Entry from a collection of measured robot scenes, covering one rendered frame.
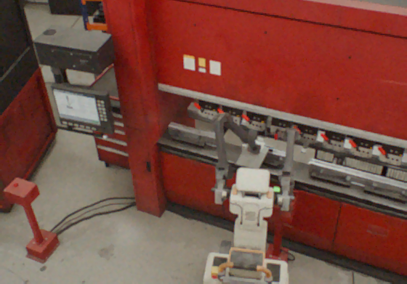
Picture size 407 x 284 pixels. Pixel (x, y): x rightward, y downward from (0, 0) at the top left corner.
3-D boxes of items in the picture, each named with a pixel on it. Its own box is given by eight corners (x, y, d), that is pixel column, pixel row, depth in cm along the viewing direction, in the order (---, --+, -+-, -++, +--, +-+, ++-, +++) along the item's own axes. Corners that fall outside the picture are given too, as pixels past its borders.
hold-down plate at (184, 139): (171, 139, 429) (171, 136, 427) (174, 136, 433) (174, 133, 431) (203, 148, 419) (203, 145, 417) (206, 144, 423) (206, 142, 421)
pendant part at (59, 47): (57, 134, 403) (30, 41, 349) (72, 116, 421) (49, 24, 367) (113, 147, 389) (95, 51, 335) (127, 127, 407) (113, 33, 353)
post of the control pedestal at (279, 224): (272, 256, 425) (276, 213, 391) (274, 250, 429) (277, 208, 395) (278, 257, 423) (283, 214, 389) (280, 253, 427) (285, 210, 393)
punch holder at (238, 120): (222, 121, 398) (221, 104, 387) (225, 115, 404) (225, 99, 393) (239, 126, 393) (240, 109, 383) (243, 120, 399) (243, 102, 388)
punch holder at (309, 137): (295, 140, 378) (297, 123, 368) (299, 133, 384) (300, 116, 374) (315, 144, 373) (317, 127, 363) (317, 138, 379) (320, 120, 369)
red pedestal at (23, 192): (25, 256, 446) (-2, 191, 393) (43, 236, 463) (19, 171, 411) (43, 264, 439) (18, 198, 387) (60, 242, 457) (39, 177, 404)
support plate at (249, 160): (235, 164, 386) (235, 163, 386) (247, 143, 405) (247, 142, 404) (257, 171, 380) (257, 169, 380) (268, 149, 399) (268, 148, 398)
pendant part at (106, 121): (59, 124, 390) (49, 86, 367) (67, 115, 399) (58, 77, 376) (112, 135, 378) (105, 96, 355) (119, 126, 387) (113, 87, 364)
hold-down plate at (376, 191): (363, 192, 376) (363, 189, 374) (364, 187, 380) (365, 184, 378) (405, 203, 366) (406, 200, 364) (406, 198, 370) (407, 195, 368)
